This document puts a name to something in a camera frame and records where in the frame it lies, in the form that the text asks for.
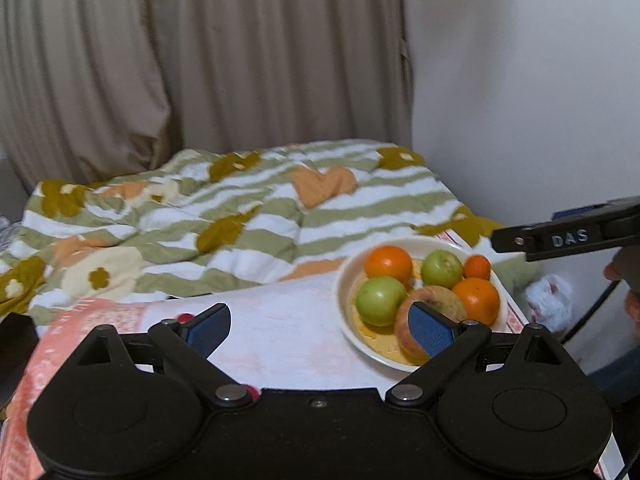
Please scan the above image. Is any blemished red apple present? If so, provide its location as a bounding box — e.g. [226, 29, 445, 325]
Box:
[394, 286, 483, 366]

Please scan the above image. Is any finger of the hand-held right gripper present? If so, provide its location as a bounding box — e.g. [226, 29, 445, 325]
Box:
[491, 196, 640, 262]

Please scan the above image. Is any person's right hand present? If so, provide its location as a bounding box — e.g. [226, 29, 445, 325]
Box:
[603, 260, 640, 325]

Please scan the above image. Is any small orange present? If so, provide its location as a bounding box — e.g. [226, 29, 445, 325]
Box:
[463, 255, 491, 281]

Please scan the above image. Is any white plastic bag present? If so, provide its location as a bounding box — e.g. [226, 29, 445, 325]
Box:
[525, 275, 573, 335]

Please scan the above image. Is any pink floral tablecloth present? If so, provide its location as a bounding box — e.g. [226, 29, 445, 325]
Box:
[2, 230, 531, 480]

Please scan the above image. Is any large orange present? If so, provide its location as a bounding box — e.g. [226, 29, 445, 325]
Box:
[451, 277, 501, 327]
[364, 245, 414, 283]

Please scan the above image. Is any cream plate with cartoon print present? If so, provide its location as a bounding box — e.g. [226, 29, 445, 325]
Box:
[334, 244, 510, 374]

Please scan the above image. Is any green striped flower blanket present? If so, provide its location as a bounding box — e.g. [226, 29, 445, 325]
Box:
[0, 139, 507, 332]

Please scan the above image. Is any beige curtain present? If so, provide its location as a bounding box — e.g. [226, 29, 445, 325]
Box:
[0, 0, 416, 197]

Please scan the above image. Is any black cable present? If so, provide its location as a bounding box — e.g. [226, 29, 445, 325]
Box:
[561, 280, 626, 347]

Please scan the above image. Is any dark grey laptop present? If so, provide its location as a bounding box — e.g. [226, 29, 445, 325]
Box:
[0, 313, 40, 411]

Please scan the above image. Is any green apple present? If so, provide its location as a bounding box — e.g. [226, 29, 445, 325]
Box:
[421, 249, 464, 289]
[355, 276, 408, 327]

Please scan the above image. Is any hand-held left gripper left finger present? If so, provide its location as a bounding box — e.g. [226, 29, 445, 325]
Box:
[62, 302, 254, 409]

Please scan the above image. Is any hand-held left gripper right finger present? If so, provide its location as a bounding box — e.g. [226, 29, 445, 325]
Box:
[385, 304, 583, 409]

